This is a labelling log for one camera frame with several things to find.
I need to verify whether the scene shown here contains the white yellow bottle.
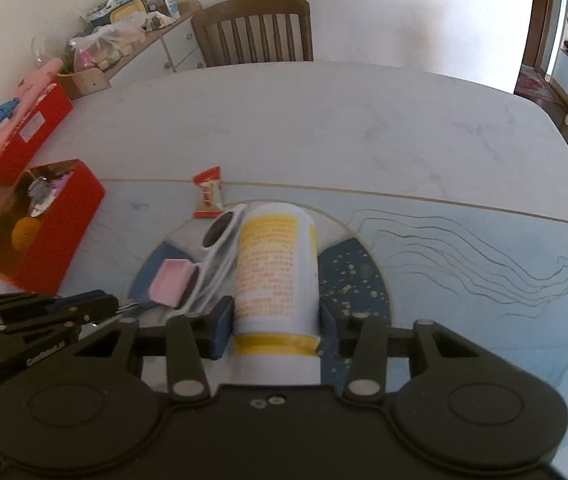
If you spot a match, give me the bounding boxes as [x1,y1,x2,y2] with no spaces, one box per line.
[231,203,321,386]

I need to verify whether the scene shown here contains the orange fruit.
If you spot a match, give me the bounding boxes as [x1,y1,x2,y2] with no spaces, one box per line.
[11,216,42,252]

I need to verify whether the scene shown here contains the pink card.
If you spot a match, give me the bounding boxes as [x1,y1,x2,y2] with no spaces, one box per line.
[148,259,198,309]

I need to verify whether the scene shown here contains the red open tin box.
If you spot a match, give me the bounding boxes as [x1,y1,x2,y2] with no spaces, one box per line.
[0,159,105,294]

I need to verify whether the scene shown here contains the white sunglasses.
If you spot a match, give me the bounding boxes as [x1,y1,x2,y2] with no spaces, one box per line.
[172,204,247,314]

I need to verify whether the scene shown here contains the red candy wrapper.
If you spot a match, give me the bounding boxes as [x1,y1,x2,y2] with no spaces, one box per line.
[192,166,224,219]

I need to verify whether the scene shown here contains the round silver lid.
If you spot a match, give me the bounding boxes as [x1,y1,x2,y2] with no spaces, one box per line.
[28,177,58,218]

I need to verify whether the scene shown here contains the pink plastic bag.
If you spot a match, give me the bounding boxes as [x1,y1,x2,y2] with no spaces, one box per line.
[0,58,72,186]

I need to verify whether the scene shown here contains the red flat box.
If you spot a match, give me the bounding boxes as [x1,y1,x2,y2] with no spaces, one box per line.
[0,82,72,188]

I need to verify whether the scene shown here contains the wooden tray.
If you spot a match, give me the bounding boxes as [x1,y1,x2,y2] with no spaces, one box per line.
[56,67,111,101]

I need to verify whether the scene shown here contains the glass bowl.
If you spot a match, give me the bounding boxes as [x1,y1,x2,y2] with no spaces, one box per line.
[30,36,70,73]

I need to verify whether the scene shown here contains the white sideboard cabinet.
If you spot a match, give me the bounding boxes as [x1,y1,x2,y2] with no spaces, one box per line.
[106,0,207,88]

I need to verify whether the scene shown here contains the clear plastic bag of items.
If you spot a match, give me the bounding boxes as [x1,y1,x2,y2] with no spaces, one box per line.
[68,22,146,73]

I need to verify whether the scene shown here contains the wooden chair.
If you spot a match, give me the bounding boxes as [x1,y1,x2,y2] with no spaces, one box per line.
[192,0,314,67]

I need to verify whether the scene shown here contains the yellow blue container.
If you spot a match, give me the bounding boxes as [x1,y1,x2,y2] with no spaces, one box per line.
[107,0,146,24]

